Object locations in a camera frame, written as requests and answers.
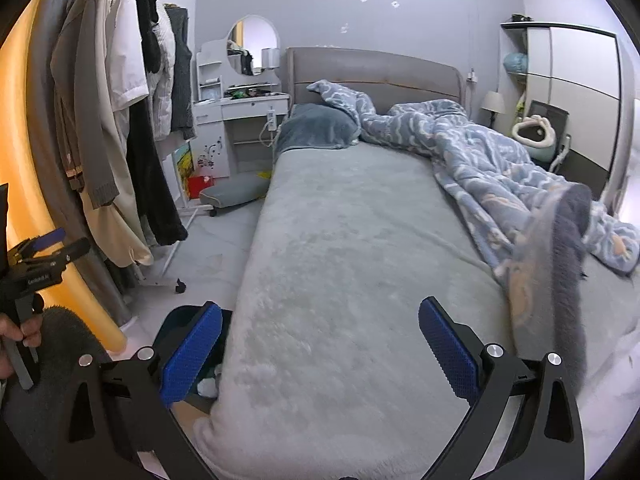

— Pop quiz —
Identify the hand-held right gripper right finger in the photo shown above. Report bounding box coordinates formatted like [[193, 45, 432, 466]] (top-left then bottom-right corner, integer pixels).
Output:
[[418, 296, 586, 480]]

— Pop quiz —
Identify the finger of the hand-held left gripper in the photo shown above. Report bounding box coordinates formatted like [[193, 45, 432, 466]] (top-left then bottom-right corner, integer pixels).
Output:
[[22, 237, 92, 273], [10, 227, 67, 261]]

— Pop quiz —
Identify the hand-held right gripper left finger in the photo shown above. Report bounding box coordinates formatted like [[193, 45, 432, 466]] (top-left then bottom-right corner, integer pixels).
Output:
[[55, 301, 223, 480]]

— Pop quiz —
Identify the dark blue bin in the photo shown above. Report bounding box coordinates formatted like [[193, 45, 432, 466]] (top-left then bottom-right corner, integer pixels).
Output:
[[155, 305, 233, 401]]

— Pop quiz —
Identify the person's left forearm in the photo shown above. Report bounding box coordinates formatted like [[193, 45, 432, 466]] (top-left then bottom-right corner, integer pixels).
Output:
[[0, 305, 118, 466]]

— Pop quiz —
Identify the person's left hand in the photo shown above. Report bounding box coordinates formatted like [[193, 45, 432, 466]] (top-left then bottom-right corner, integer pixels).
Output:
[[0, 312, 43, 381]]

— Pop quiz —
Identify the cream long coat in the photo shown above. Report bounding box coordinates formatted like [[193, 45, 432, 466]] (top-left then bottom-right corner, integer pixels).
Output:
[[80, 100, 155, 268]]

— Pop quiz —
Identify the white clothes rack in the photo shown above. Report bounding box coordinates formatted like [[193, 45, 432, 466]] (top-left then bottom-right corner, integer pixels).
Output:
[[70, 0, 211, 295]]

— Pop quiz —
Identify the yellow curtain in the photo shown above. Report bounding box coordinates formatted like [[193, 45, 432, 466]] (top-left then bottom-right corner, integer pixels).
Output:
[[0, 0, 128, 356]]

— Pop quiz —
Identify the olive beige jacket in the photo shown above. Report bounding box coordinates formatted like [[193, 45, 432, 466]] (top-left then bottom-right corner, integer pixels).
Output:
[[50, 0, 121, 208]]

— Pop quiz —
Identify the yellow green painting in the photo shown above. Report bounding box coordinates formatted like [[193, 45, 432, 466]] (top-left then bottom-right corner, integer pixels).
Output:
[[172, 142, 195, 201]]

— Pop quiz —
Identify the red box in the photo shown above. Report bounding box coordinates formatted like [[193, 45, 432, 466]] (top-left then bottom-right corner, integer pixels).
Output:
[[187, 176, 216, 200]]

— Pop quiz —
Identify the grey upholstered bed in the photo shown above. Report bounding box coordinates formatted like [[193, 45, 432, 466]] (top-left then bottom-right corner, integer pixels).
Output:
[[192, 47, 640, 480]]

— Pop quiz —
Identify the grey cushioned stool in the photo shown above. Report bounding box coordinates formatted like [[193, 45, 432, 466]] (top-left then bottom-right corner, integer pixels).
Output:
[[199, 175, 271, 217]]

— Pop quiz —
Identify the white shirt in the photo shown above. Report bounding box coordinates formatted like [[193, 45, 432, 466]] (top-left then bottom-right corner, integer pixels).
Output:
[[107, 0, 151, 113]]

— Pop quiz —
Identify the white puffer jacket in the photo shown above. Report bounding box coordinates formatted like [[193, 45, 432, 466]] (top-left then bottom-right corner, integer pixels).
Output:
[[147, 2, 177, 142]]

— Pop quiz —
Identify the blue cloud-print blanket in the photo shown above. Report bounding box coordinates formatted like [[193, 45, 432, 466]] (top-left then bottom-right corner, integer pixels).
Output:
[[306, 79, 640, 396]]

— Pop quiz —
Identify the grey knit vest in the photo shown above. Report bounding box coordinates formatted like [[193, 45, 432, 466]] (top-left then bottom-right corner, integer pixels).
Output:
[[165, 6, 197, 141]]

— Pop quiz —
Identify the white dressing table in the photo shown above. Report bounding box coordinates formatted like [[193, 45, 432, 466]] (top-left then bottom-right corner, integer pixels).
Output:
[[192, 42, 291, 181]]

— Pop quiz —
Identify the cream and green cat bed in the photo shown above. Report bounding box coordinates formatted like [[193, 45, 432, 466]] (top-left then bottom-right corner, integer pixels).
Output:
[[511, 114, 557, 151]]

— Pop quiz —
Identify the black hanging garment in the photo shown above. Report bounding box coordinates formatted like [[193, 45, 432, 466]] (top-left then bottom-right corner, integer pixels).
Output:
[[111, 0, 166, 73]]

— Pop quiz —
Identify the beige shade bedside lamp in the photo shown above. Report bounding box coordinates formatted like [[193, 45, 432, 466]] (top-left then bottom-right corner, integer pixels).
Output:
[[482, 91, 507, 128]]

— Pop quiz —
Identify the grey-blue pillow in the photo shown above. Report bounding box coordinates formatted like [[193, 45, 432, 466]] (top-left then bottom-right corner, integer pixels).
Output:
[[274, 103, 362, 156]]

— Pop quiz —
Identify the black framed panel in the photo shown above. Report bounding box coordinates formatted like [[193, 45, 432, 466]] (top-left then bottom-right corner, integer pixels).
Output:
[[527, 100, 570, 133]]

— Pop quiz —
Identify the round mirror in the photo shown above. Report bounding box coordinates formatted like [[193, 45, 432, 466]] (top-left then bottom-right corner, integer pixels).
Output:
[[226, 15, 281, 77]]

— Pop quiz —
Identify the white wardrobe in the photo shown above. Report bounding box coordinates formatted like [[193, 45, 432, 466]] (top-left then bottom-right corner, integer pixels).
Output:
[[501, 21, 623, 201]]

